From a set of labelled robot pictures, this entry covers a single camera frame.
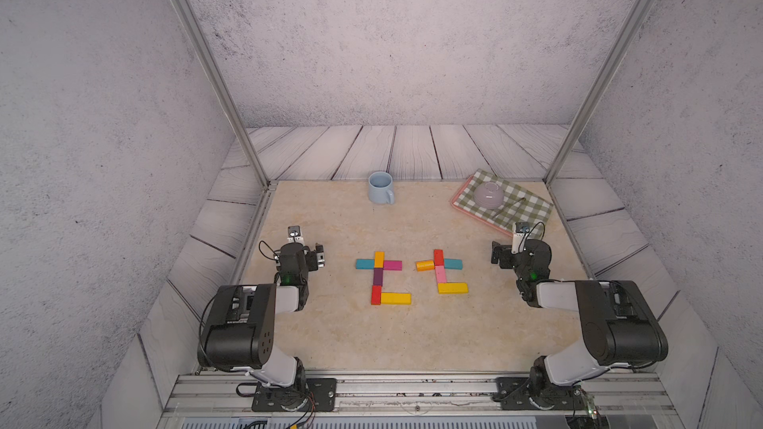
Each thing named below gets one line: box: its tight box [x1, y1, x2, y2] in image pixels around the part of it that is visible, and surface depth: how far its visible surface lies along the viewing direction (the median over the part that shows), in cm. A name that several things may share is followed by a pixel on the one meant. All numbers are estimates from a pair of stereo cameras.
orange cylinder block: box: [415, 260, 436, 273], surface depth 98 cm
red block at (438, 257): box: [433, 249, 445, 268], surface depth 100 cm
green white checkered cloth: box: [453, 168, 555, 232], surface depth 114 cm
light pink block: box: [435, 265, 449, 284], surface depth 95 cm
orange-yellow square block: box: [373, 251, 386, 269], surface depth 98 cm
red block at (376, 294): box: [370, 285, 383, 305], surface depth 92 cm
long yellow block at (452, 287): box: [437, 282, 470, 294], surface depth 93 cm
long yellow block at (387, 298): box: [380, 291, 413, 305], surface depth 91 cm
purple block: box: [372, 268, 384, 286], surface depth 95 cm
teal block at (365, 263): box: [355, 258, 375, 270], surface depth 98 cm
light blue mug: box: [367, 170, 396, 205], surface depth 113 cm
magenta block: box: [383, 260, 403, 272], surface depth 98 cm
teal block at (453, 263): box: [444, 258, 464, 271], surface depth 99 cm
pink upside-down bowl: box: [473, 181, 505, 210], surface depth 113 cm
